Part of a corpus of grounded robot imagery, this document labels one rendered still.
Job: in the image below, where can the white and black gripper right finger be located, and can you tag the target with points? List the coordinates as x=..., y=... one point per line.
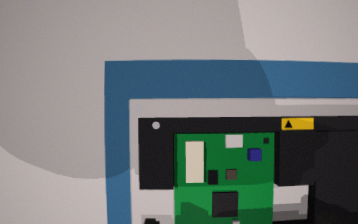
x=328, y=217

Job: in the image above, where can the green circuit board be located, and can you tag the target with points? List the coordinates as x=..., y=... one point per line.
x=223, y=178

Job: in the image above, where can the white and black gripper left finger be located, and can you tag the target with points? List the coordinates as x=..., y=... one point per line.
x=151, y=221

